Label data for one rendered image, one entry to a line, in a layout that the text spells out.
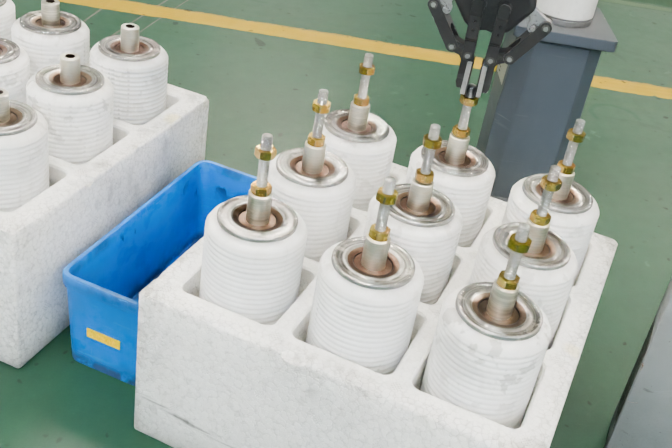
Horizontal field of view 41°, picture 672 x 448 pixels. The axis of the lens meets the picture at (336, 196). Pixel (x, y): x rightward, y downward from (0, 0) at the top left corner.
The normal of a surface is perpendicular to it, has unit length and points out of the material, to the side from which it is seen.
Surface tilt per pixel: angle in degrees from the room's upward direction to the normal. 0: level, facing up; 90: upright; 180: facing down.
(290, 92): 0
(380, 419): 90
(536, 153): 90
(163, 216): 88
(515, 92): 87
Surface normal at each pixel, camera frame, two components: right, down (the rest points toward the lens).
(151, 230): 0.92, 0.29
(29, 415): 0.14, -0.84
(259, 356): -0.41, 0.43
